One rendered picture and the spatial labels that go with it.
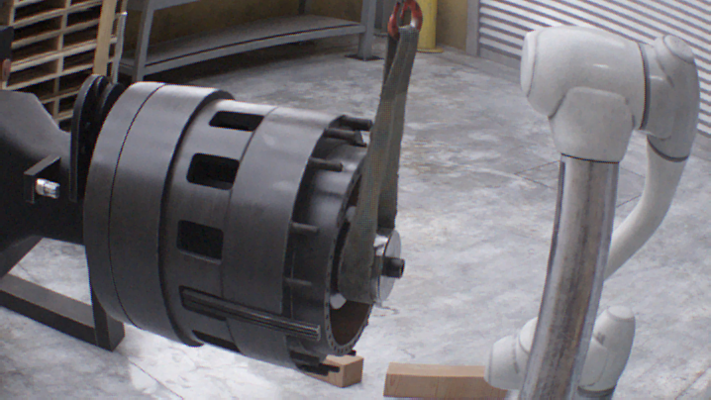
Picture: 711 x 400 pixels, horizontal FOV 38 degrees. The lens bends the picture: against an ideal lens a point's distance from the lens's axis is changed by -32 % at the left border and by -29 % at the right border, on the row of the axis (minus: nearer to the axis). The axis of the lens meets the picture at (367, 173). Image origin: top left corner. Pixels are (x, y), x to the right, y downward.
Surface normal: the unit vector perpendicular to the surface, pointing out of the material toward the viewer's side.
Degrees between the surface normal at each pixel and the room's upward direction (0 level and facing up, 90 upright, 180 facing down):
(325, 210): 47
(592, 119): 86
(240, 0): 90
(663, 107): 102
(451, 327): 0
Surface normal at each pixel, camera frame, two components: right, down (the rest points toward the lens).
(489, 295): 0.08, -0.95
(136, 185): -0.20, -0.26
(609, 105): 0.09, 0.24
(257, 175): -0.14, -0.52
